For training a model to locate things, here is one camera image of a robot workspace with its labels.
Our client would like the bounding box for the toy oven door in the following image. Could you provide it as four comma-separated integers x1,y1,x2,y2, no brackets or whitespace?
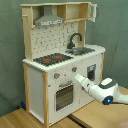
55,81,74,111

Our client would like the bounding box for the black toy stovetop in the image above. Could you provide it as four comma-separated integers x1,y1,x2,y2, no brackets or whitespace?
34,53,70,66

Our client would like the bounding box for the white microwave door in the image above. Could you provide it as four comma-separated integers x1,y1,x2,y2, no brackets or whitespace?
88,3,97,22

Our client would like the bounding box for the black toy faucet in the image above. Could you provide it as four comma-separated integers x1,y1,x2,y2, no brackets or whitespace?
67,33,82,49

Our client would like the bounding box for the grey range hood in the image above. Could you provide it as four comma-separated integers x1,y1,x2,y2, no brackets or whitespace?
35,5,64,27

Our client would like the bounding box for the red stove knob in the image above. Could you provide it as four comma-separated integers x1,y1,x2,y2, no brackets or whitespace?
71,66,78,73
54,73,60,79

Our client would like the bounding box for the metal toy sink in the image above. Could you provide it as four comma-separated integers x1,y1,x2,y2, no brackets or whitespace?
65,47,95,56

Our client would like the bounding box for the wooden toy kitchen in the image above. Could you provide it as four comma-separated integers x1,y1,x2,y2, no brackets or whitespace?
22,2,105,127

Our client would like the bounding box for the right red stove knob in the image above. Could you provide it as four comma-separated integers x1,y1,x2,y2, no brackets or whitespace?
71,66,78,73

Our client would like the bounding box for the left red stove knob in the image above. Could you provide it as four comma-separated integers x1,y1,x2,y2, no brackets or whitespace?
54,73,60,79

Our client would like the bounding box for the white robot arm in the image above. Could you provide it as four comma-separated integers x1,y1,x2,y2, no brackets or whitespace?
75,74,128,105

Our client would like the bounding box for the white cabinet door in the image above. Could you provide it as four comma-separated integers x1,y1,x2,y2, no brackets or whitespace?
80,55,102,107

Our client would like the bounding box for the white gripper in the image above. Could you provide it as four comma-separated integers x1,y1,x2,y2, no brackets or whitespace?
74,73,96,95

